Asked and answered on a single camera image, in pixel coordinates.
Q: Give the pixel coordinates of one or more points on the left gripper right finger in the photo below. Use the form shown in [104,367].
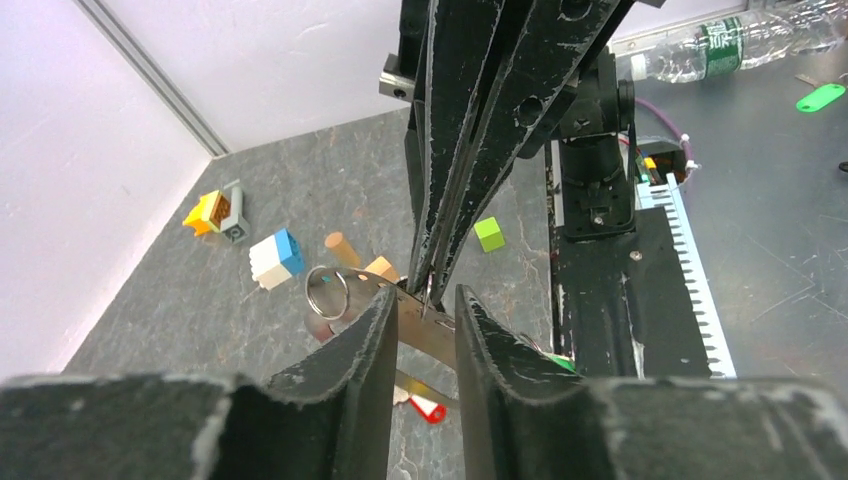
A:
[525,417]

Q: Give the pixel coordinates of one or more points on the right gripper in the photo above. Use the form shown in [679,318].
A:
[490,76]

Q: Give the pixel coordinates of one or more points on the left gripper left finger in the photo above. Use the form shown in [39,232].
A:
[325,417]

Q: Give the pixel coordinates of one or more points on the red key tag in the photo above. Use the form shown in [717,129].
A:
[432,412]

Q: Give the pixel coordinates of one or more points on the metal keyring plate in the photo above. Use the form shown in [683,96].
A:
[338,295]

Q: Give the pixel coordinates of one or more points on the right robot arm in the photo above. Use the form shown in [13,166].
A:
[589,136]

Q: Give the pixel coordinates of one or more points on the green key tag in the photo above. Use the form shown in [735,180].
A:
[562,361]

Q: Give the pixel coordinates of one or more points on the orange wooden block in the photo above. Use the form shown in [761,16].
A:
[382,267]

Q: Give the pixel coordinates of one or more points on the white blue lego block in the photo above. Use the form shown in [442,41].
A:
[276,259]

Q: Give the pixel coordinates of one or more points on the tan wooden cylinder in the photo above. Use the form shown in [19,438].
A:
[338,244]

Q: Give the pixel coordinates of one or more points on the small green cube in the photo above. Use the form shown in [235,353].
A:
[489,234]

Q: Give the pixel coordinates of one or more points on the grey lego piece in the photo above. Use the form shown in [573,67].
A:
[235,227]

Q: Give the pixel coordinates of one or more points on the plastic water bottle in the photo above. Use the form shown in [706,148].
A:
[742,42]

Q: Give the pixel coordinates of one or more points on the spare key bunch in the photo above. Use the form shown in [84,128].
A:
[822,94]

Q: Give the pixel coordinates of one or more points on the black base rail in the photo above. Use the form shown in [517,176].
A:
[619,301]

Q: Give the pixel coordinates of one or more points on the white cable duct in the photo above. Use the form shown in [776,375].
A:
[670,198]

